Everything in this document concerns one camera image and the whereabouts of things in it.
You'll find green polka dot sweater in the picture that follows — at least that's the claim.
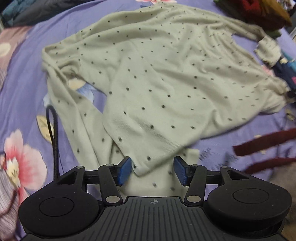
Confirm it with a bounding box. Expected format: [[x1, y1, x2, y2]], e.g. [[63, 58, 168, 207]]
[[42, 3, 287, 196]]

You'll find red white fur-trimmed garment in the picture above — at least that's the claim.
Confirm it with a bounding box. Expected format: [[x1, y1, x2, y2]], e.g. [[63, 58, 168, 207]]
[[233, 128, 295, 175]]

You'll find purple floral bed sheet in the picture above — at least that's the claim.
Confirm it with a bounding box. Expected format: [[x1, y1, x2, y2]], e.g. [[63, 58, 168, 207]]
[[0, 0, 296, 241]]

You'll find dark green folded garment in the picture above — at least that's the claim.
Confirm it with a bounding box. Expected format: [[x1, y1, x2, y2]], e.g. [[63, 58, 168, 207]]
[[214, 0, 281, 39]]

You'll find red folded garment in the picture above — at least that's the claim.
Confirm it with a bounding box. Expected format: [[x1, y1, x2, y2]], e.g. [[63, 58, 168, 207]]
[[234, 0, 292, 31]]

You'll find black cable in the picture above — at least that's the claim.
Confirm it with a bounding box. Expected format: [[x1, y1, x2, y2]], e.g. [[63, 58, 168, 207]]
[[46, 105, 67, 180]]

